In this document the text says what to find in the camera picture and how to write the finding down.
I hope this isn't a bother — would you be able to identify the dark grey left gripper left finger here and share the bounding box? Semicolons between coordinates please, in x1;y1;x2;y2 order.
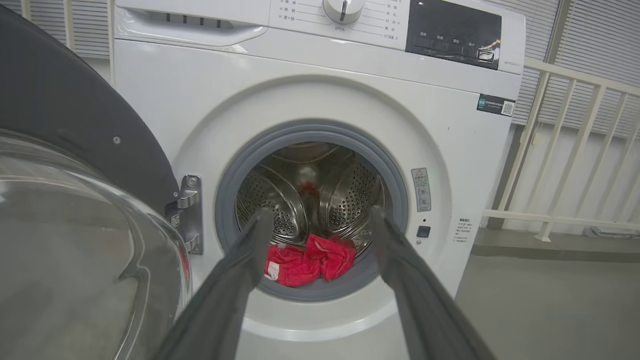
152;207;275;360

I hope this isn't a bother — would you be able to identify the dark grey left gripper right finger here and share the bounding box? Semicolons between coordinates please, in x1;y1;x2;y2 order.
370;206;496;360

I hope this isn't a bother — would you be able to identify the red cloth garment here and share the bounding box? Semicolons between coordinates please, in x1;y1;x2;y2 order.
264;233;357;288

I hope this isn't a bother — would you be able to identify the dark round washer door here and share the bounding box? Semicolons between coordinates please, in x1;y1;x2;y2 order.
0;5;203;360

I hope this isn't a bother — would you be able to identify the metal door hinge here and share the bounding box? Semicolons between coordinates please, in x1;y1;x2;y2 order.
165;174;203;256

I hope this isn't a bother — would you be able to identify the steel washer drum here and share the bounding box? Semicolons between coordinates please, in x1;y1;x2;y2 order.
235;141;386;251

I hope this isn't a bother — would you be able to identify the white washing machine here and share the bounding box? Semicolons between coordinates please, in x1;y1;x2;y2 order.
112;0;526;360

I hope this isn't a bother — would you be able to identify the black washing machine display panel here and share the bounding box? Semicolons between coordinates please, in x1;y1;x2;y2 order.
405;0;502;71

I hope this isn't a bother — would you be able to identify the white washing machine dial knob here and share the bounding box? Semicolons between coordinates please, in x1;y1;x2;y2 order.
322;0;366;25

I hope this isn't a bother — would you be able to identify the printed instruction text label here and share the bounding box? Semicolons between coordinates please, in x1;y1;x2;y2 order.
454;217;472;243

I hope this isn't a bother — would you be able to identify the grey warning sticker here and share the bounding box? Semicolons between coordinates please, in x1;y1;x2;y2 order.
411;167;432;213

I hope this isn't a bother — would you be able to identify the black QR code sticker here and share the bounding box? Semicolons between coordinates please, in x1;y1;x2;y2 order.
476;94;516;118

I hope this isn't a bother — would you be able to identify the white metal railing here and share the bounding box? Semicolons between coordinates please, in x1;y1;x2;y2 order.
482;57;640;243

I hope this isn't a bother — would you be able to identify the white detergent drawer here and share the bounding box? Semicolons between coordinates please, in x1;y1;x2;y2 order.
115;0;271;48

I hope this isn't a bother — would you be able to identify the grey floor bracket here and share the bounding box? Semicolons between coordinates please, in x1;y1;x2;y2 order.
584;226;640;239

